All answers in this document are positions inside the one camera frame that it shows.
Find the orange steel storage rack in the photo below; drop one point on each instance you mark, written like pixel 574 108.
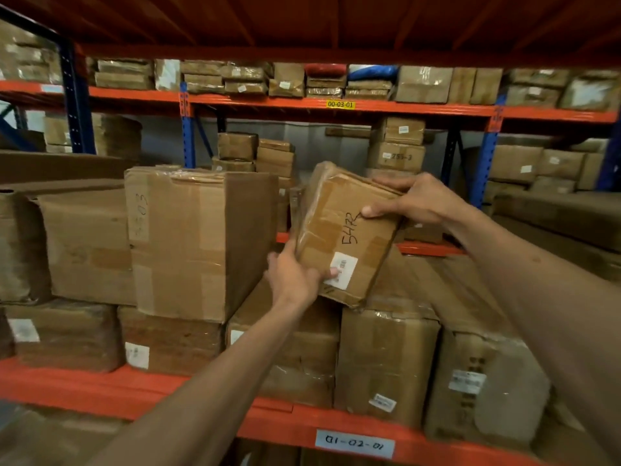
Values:
pixel 121 388

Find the person's left hand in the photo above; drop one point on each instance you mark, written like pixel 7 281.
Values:
pixel 291 281

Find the orange and blue distant rack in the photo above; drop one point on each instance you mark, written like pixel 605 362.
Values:
pixel 271 102

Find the marked cardboard box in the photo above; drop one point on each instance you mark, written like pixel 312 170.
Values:
pixel 395 157

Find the person's right hand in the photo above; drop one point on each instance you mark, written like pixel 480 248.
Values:
pixel 427 201

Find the cluster of small brown boxes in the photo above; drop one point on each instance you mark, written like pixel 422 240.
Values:
pixel 254 155

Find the small labelled cardboard box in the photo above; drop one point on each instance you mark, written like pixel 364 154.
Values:
pixel 400 129

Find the big worn cardboard box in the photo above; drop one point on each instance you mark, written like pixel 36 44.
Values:
pixel 106 135

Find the person's left forearm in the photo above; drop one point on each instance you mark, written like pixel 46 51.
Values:
pixel 218 383

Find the small taped handwritten cardboard parcel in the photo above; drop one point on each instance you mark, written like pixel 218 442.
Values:
pixel 339 228

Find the white handwritten shelf label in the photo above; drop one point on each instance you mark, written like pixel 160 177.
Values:
pixel 354 443

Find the cardboard box under shelf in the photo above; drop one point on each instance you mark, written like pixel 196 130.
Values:
pixel 48 434

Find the red wrapped package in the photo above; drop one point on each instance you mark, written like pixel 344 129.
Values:
pixel 325 69

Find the plain brown cardboard box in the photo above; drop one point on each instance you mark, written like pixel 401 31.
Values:
pixel 87 247

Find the wrinkled wrapped cardboard box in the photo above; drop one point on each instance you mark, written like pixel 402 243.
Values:
pixel 22 247

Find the low cardboard box white label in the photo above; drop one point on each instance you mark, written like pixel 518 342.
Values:
pixel 63 334
pixel 170 342

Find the yellow shelf label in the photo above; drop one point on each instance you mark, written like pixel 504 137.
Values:
pixel 340 104

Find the stack of pale distant boxes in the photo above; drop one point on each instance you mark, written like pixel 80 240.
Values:
pixel 26 55

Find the blue wrapped package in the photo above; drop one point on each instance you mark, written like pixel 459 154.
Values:
pixel 371 72

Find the taped cardboard box white label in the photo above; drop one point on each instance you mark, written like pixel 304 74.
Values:
pixel 383 363
pixel 301 354

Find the wide flat dark cardboard box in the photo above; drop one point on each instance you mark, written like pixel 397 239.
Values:
pixel 58 164

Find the group of labelled brown cartons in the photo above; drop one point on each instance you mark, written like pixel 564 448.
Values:
pixel 543 164

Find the person's right thumb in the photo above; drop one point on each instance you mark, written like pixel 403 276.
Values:
pixel 383 208

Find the person's right forearm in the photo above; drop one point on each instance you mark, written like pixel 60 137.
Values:
pixel 543 305

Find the row of wrapped cardboard parcels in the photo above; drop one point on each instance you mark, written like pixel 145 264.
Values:
pixel 427 84

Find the large printed cardboard box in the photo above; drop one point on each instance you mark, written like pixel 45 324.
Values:
pixel 485 388

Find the person's left thumb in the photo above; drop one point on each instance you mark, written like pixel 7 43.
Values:
pixel 329 274

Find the long flat cardboard box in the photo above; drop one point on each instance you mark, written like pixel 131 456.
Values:
pixel 563 223
pixel 436 286

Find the tall taped cardboard box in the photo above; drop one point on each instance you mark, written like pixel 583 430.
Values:
pixel 194 242

